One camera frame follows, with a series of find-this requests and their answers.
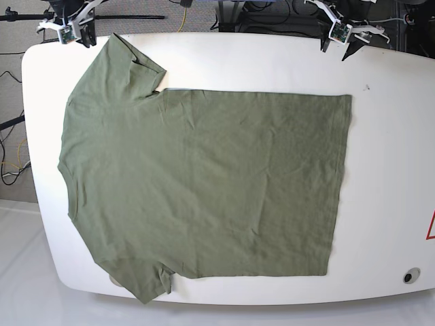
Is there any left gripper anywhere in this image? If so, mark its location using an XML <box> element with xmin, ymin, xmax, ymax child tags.
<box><xmin>304</xmin><ymin>1</ymin><xmax>389</xmax><ymax>61</ymax></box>

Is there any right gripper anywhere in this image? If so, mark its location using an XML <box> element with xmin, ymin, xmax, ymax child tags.
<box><xmin>36</xmin><ymin>0</ymin><xmax>102</xmax><ymax>48</ymax></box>

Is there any olive green T-shirt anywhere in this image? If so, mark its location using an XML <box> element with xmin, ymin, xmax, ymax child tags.
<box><xmin>58</xmin><ymin>35</ymin><xmax>352</xmax><ymax>303</ymax></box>

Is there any red triangle sticker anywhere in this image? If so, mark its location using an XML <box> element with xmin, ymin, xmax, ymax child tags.
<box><xmin>425</xmin><ymin>212</ymin><xmax>435</xmax><ymax>240</ymax></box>

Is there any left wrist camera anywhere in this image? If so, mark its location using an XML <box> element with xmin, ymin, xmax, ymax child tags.
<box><xmin>328</xmin><ymin>20</ymin><xmax>353</xmax><ymax>45</ymax></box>

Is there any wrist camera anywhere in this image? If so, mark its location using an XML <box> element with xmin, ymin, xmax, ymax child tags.
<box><xmin>328</xmin><ymin>20</ymin><xmax>353</xmax><ymax>45</ymax></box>
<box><xmin>57</xmin><ymin>26</ymin><xmax>76</xmax><ymax>44</ymax></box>

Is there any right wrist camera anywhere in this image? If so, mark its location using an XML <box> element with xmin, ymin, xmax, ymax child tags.
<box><xmin>57</xmin><ymin>26</ymin><xmax>76</xmax><ymax>44</ymax></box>

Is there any yellow cable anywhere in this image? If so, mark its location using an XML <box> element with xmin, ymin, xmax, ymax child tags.
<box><xmin>178</xmin><ymin>4</ymin><xmax>188</xmax><ymax>33</ymax></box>

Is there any right table cable grommet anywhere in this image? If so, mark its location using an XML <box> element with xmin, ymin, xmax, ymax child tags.
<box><xmin>403</xmin><ymin>268</ymin><xmax>421</xmax><ymax>284</ymax></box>

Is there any table cable grommet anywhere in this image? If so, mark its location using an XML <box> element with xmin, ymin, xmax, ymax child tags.
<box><xmin>403</xmin><ymin>268</ymin><xmax>421</xmax><ymax>284</ymax></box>
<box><xmin>109</xmin><ymin>275</ymin><xmax>123</xmax><ymax>287</ymax></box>

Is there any left table cable grommet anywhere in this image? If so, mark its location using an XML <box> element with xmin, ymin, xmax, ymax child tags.
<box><xmin>109</xmin><ymin>275</ymin><xmax>123</xmax><ymax>287</ymax></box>

